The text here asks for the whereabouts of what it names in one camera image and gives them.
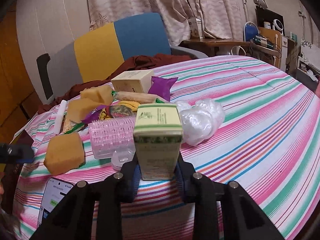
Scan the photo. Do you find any yellow sponge front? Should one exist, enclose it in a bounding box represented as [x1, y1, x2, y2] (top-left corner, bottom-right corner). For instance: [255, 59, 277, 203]
[43, 132, 85, 176]

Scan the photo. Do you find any yellow sponge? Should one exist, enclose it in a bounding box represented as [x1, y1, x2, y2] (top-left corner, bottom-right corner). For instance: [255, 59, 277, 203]
[43, 132, 85, 176]
[66, 98, 100, 123]
[80, 85, 114, 105]

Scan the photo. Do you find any green cream carton box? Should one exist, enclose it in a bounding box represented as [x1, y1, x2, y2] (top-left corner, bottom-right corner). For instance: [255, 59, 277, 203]
[133, 103, 183, 181]

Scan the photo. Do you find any clear plastic bag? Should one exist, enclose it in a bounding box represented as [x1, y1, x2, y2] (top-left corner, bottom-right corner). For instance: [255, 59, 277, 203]
[175, 98, 225, 146]

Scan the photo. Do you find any white foam block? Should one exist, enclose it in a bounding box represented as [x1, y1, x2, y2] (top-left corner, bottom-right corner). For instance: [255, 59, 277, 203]
[53, 100, 67, 135]

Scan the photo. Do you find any purple snack wrapper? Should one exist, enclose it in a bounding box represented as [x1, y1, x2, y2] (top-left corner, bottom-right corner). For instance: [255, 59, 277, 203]
[148, 76, 178, 101]

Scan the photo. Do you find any cream cardboard box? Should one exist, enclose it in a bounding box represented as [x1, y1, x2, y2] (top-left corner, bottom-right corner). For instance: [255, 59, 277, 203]
[111, 69, 154, 93]

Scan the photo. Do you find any yellow green cracker packet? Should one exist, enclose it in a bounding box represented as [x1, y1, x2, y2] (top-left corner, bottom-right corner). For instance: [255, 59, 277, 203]
[62, 119, 86, 134]

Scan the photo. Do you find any yellow sponge back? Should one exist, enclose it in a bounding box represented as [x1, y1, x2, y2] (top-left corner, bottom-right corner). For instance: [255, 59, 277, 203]
[80, 85, 114, 105]

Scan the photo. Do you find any wooden wardrobe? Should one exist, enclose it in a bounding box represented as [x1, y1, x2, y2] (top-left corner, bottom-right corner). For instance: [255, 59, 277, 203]
[0, 2, 42, 143]

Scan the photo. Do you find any white smartphone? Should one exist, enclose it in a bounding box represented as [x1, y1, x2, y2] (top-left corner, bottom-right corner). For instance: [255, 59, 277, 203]
[37, 178, 73, 227]

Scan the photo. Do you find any striped pink green bedsheet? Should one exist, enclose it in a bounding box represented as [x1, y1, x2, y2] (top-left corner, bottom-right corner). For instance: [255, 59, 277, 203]
[13, 56, 319, 239]

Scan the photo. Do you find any dark red cloth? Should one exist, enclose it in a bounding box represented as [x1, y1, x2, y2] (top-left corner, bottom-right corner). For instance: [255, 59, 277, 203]
[37, 54, 191, 114]

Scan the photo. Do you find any grey yellow blue chair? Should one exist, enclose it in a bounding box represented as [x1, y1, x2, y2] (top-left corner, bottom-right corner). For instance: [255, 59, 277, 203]
[47, 12, 207, 106]

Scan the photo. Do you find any wooden side table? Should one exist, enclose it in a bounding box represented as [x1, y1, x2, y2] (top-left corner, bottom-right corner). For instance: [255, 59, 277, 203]
[180, 38, 250, 57]

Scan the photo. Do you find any small white box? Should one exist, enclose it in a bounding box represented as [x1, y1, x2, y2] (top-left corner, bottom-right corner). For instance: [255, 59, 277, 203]
[188, 17, 205, 39]

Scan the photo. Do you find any blue folding chair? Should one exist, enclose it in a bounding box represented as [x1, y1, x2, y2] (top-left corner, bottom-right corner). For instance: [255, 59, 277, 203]
[244, 21, 259, 42]

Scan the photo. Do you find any pink patterned curtain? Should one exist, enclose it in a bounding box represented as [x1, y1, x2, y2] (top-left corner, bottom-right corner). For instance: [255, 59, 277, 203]
[88, 0, 244, 45]

